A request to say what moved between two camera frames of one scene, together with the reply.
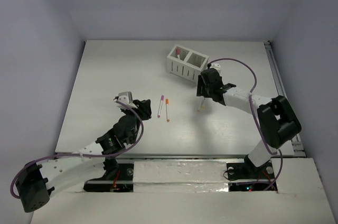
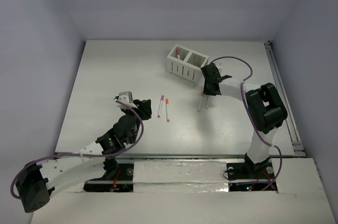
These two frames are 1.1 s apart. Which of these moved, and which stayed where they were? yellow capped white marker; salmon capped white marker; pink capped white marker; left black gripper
Moved: yellow capped white marker
Stayed: salmon capped white marker; left black gripper; pink capped white marker
